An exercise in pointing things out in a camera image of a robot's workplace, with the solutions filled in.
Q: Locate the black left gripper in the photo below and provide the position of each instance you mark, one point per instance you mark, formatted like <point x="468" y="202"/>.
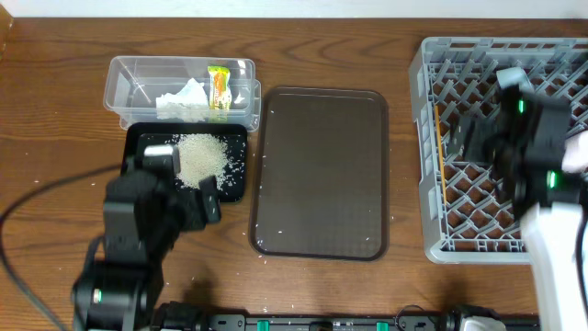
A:
<point x="191" y="203"/>

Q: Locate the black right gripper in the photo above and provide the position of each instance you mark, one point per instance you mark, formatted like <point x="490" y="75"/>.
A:
<point x="480" y="133"/>

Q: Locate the pile of rice grains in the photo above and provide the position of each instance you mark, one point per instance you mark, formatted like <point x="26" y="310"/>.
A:
<point x="204" y="155"/>

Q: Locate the wooden chopstick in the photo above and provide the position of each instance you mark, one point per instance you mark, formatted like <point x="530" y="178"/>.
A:
<point x="440" y="156"/>

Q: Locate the black rectangular tray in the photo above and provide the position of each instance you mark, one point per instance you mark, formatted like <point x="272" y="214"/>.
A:
<point x="141" y="135"/>

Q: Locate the small light blue bowl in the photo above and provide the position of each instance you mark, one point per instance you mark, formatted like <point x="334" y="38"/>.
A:
<point x="514" y="76"/>

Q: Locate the white tissue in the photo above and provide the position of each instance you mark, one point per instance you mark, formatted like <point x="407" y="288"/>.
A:
<point x="190" y="104"/>

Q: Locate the white cup pink inside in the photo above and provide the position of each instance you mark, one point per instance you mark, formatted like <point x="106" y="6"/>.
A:
<point x="575" y="159"/>

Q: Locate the orange green snack wrapper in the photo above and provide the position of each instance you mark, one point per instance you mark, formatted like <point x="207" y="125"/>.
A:
<point x="220" y="95"/>

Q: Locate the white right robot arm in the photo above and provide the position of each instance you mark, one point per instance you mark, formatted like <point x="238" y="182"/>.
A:
<point x="526" y="146"/>

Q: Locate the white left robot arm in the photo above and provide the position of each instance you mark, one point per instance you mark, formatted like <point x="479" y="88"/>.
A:
<point x="144" y="214"/>

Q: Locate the grey dishwasher rack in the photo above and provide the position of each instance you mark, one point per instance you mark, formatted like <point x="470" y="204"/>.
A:
<point x="458" y="74"/>

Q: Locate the clear plastic waste bin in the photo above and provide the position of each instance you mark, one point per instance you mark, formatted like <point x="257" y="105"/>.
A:
<point x="134" y="82"/>

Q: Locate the brown serving tray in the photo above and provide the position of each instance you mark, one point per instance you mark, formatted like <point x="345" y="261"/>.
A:
<point x="321" y="183"/>

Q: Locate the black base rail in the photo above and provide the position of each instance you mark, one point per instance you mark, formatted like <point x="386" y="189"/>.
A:
<point x="184" y="316"/>

